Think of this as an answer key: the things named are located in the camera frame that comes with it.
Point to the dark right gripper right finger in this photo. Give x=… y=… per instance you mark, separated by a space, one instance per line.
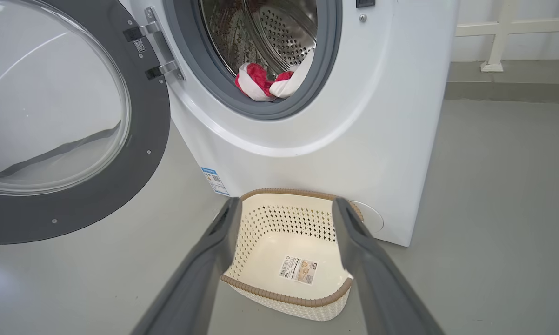
x=377 y=288

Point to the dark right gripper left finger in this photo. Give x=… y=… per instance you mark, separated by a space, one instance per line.
x=200 y=279

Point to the black round glass washer door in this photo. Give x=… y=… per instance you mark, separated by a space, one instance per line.
x=135 y=153

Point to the red and white garment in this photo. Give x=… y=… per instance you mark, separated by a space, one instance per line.
x=298 y=77
x=256 y=77

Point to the white printed product label sticker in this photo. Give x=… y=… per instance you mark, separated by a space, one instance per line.
x=298 y=270

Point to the cream basket with brown rim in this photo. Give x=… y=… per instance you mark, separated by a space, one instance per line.
x=279 y=251

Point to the white front-load washing machine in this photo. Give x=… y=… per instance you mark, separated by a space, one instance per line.
x=400 y=116

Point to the metal washing machine door hinge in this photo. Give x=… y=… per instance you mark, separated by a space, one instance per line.
x=161 y=46

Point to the stainless steel washing machine drum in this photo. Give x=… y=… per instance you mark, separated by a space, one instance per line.
x=284 y=37

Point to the round white filter cover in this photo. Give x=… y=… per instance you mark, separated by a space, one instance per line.
x=370 y=216

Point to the blue energy label sticker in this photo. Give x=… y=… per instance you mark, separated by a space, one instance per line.
x=214 y=181

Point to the white metal railing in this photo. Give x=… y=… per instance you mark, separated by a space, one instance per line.
x=498 y=32

